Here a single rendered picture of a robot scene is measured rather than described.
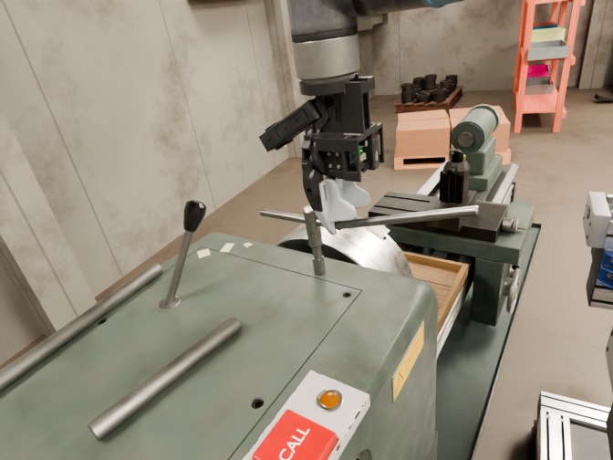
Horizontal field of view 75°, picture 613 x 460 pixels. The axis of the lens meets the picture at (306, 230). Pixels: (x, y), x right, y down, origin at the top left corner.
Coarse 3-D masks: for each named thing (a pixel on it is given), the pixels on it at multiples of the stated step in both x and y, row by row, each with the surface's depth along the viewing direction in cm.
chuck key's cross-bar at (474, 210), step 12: (276, 216) 63; (288, 216) 62; (300, 216) 60; (384, 216) 52; (396, 216) 51; (408, 216) 50; (420, 216) 49; (432, 216) 48; (444, 216) 47; (456, 216) 46; (336, 228) 57
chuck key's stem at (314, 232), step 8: (304, 208) 59; (304, 216) 59; (312, 216) 58; (312, 224) 59; (312, 232) 60; (320, 232) 60; (312, 240) 60; (320, 240) 61; (312, 248) 62; (320, 248) 62; (320, 256) 62; (320, 264) 62; (320, 272) 63
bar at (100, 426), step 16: (208, 336) 51; (224, 336) 52; (192, 352) 49; (208, 352) 51; (176, 368) 48; (144, 384) 46; (160, 384) 46; (128, 400) 44; (144, 400) 45; (112, 416) 43; (128, 416) 44; (96, 432) 41
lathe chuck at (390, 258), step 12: (300, 228) 85; (324, 228) 81; (348, 228) 80; (360, 228) 81; (348, 240) 77; (360, 240) 78; (372, 240) 79; (372, 252) 77; (384, 252) 79; (396, 252) 81; (384, 264) 77; (396, 264) 80; (408, 264) 83; (408, 276) 82
